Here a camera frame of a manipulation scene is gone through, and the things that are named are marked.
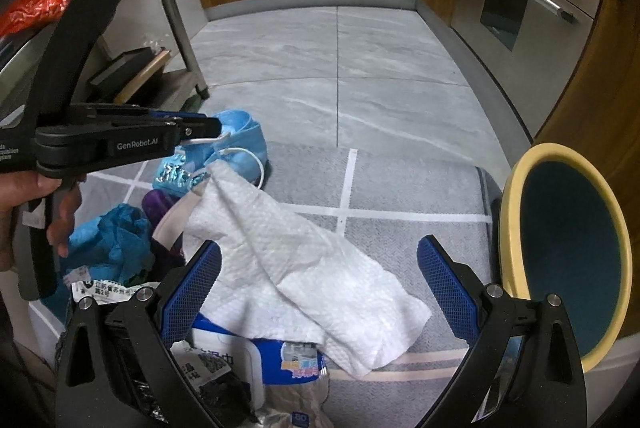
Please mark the tall wooden cabinet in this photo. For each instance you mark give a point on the tall wooden cabinet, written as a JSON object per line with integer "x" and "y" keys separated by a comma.
{"x": 600, "y": 73}

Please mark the black white printed wrapper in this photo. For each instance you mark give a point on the black white printed wrapper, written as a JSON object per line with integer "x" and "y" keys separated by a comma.
{"x": 210, "y": 368}

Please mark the steel cart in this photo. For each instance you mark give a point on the steel cart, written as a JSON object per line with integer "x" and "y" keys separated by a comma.
{"x": 175, "y": 8}

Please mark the black box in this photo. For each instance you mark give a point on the black box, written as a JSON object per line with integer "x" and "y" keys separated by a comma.
{"x": 122, "y": 68}

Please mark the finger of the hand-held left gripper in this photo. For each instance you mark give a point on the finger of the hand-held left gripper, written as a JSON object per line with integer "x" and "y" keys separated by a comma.
{"x": 200, "y": 124}
{"x": 75, "y": 148}

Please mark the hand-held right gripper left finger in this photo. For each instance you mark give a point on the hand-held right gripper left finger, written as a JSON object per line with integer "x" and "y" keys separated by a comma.
{"x": 192, "y": 293}

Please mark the blue plastic bag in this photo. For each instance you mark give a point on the blue plastic bag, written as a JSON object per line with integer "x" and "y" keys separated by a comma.
{"x": 115, "y": 233}

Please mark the purple bottle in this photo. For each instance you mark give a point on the purple bottle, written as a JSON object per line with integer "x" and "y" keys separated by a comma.
{"x": 157, "y": 205}

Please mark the person's left hand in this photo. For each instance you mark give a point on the person's left hand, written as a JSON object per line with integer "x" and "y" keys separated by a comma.
{"x": 15, "y": 188}

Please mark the yellow rimmed teal bin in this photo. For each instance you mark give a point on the yellow rimmed teal bin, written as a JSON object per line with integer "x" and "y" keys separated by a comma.
{"x": 565, "y": 248}

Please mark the orange plastic bag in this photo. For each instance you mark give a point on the orange plastic bag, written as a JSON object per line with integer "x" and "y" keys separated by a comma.
{"x": 35, "y": 3}

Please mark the white paper towel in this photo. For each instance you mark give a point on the white paper towel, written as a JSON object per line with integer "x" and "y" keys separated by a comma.
{"x": 280, "y": 248}

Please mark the wooden board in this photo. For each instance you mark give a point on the wooden board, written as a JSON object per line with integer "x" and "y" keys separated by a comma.
{"x": 147, "y": 73}

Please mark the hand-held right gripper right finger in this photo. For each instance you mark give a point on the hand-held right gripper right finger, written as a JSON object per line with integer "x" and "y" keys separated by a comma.
{"x": 450, "y": 290}

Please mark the blue face mask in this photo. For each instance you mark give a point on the blue face mask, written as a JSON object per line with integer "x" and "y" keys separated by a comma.
{"x": 240, "y": 128}

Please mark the shiny teal foil wrapper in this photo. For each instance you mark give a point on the shiny teal foil wrapper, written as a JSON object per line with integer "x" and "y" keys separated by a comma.
{"x": 172, "y": 175}

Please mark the grey mat with white lines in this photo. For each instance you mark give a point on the grey mat with white lines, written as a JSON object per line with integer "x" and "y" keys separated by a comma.
{"x": 400, "y": 188}

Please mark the white blue wet wipes packet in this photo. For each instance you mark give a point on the white blue wet wipes packet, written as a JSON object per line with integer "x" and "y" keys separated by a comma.
{"x": 280, "y": 358}

